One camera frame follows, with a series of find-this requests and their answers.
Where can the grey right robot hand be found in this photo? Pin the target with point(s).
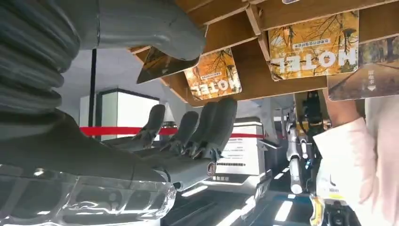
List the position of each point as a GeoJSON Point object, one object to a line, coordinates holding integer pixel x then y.
{"type": "Point", "coordinates": [93, 156]}

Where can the red barrier belt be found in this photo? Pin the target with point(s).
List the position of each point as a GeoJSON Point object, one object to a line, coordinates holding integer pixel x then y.
{"type": "Point", "coordinates": [118, 131]}

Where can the white dark-framed kiosk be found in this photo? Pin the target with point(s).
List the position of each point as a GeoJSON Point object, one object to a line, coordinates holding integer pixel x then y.
{"type": "Point", "coordinates": [131, 112]}

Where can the black stanchion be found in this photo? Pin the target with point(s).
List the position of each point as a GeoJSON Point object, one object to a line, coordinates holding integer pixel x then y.
{"type": "Point", "coordinates": [92, 87]}

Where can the white box machine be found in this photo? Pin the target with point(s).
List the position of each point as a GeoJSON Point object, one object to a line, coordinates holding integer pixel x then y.
{"type": "Point", "coordinates": [243, 149]}

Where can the wooden card box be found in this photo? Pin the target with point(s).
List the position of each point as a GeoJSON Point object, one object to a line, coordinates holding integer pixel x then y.
{"type": "Point", "coordinates": [254, 68]}

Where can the silver humanoid robot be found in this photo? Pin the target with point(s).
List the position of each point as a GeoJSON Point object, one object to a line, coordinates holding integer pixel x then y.
{"type": "Point", "coordinates": [294, 174]}

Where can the person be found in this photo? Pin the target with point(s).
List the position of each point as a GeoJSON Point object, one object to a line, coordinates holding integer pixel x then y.
{"type": "Point", "coordinates": [349, 162]}

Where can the dark brown key card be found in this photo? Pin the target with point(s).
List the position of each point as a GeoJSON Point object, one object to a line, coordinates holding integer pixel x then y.
{"type": "Point", "coordinates": [367, 78]}

